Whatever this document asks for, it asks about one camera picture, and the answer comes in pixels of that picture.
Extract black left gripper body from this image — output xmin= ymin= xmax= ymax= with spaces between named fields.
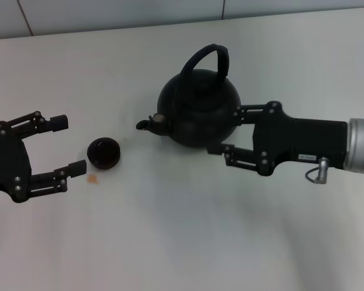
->
xmin=0 ymin=121 xmax=33 ymax=204

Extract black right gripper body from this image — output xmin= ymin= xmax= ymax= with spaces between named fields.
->
xmin=252 ymin=101 xmax=349 ymax=176

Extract small black teacup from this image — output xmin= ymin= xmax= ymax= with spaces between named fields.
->
xmin=86 ymin=136 xmax=122 ymax=170

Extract black round teapot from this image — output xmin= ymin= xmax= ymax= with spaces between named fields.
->
xmin=135 ymin=44 xmax=242 ymax=149

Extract right gripper cable with plug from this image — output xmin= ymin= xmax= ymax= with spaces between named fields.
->
xmin=305 ymin=156 xmax=330 ymax=185

